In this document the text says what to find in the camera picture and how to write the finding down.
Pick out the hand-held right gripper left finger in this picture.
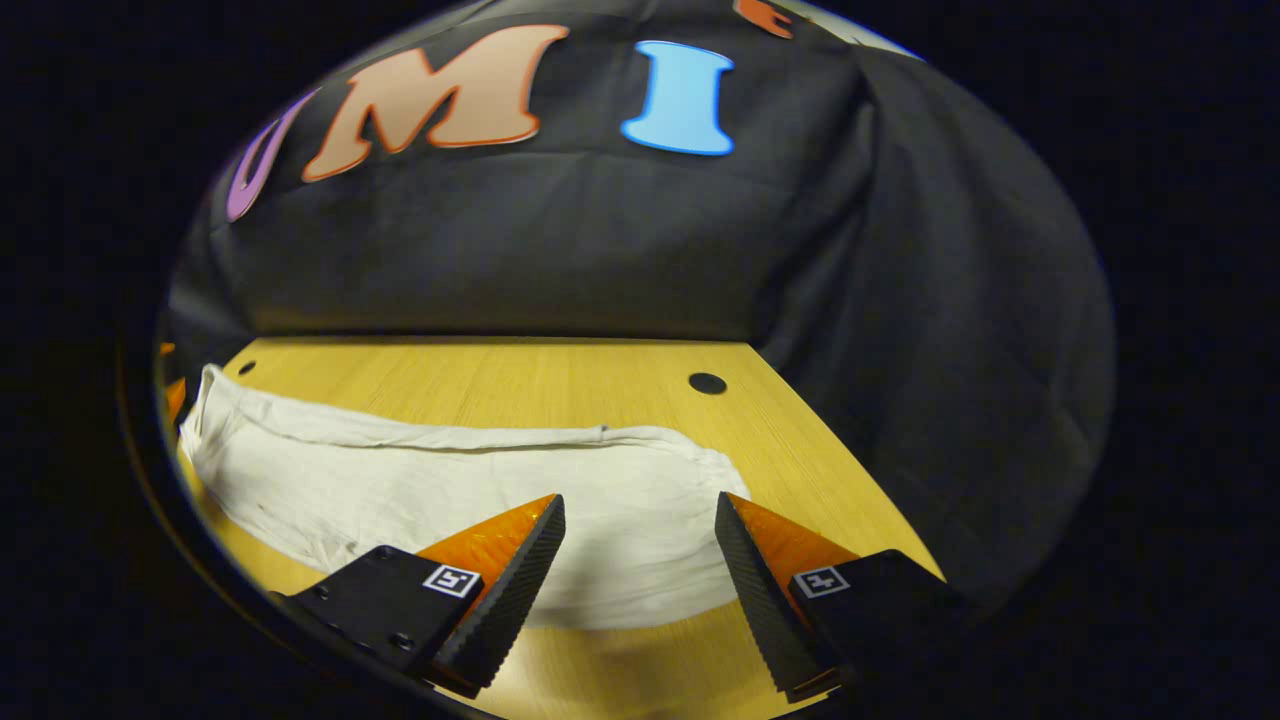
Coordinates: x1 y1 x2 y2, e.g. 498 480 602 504
272 493 567 700

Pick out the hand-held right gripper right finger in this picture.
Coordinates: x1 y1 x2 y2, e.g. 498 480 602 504
714 491 971 704

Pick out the black backdrop cloth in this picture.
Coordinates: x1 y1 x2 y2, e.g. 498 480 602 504
165 0 1116 611

